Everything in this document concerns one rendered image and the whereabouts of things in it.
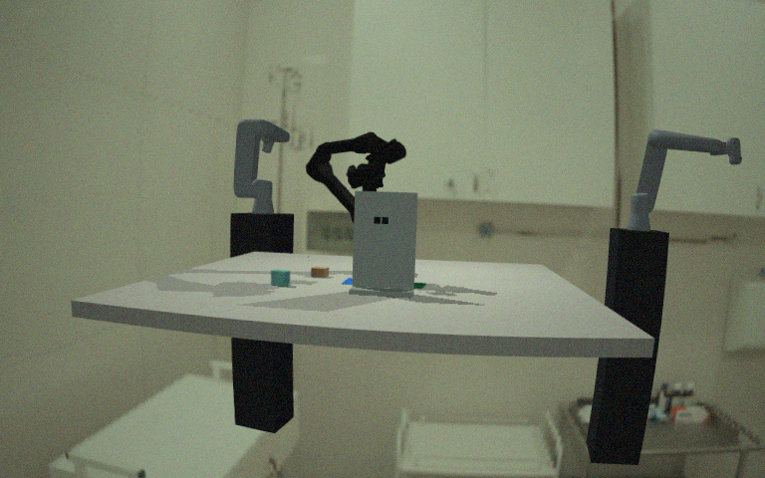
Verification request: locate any tan rectangular block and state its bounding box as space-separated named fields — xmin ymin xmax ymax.
xmin=311 ymin=267 xmax=329 ymax=278

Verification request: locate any teal cube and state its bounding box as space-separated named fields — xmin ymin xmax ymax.
xmin=271 ymin=269 xmax=290 ymax=287

